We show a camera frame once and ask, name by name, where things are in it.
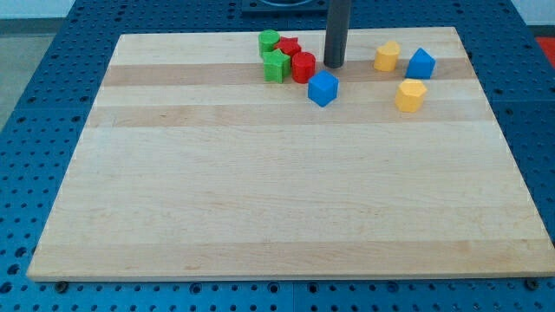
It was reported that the green star block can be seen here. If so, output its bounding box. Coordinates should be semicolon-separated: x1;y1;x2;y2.
262;49;291;83

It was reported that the wooden board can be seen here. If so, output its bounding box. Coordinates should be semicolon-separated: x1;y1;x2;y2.
27;27;554;282

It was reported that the blue pentagon house block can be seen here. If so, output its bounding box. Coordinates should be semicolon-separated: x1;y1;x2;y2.
405;48;436;80

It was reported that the red cylinder block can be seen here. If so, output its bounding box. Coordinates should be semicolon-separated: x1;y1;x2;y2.
291;52;316;84

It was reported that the blue cube block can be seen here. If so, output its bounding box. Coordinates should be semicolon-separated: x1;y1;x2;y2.
308;70;339;107

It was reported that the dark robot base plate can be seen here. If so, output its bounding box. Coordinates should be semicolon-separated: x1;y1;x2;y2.
240;0;329;13

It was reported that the green cylinder block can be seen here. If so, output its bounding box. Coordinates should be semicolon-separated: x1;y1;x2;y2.
258;29;281;56

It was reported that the yellow heart block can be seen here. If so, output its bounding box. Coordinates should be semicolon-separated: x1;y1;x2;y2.
374;41;401;72

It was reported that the yellow hexagon block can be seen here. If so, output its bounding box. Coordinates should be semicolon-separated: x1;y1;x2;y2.
395;79;428;113

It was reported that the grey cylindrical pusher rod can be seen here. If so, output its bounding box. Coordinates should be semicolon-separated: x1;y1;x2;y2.
323;0;352;68

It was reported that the red star block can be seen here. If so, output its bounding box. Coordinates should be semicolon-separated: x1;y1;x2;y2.
274;36;302;57

